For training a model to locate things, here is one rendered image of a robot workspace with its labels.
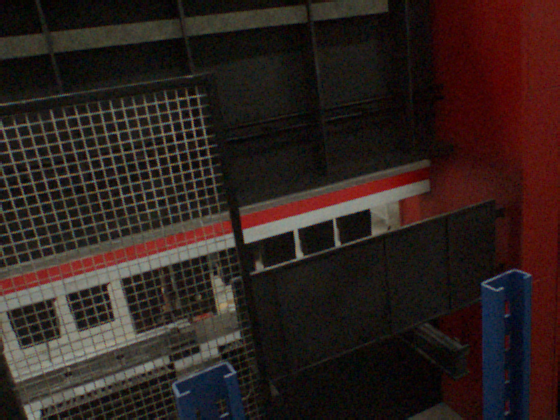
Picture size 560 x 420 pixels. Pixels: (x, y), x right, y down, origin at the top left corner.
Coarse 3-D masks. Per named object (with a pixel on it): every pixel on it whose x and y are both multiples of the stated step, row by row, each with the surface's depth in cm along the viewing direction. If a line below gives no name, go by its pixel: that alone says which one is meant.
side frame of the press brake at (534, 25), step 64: (448, 0) 210; (512, 0) 182; (448, 64) 219; (512, 64) 189; (448, 128) 229; (512, 128) 196; (448, 192) 240; (512, 192) 204; (512, 256) 213; (448, 320) 266; (448, 384) 281
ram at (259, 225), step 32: (352, 192) 234; (384, 192) 241; (416, 192) 249; (224, 224) 211; (256, 224) 218; (288, 224) 224; (96, 256) 193; (160, 256) 203; (192, 256) 209; (32, 288) 186; (64, 288) 191
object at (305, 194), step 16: (368, 176) 211; (384, 176) 214; (304, 192) 201; (320, 192) 204; (240, 208) 191; (256, 208) 194; (176, 224) 183; (128, 240) 176; (48, 256) 169; (64, 256) 169; (0, 272) 162; (16, 272) 164
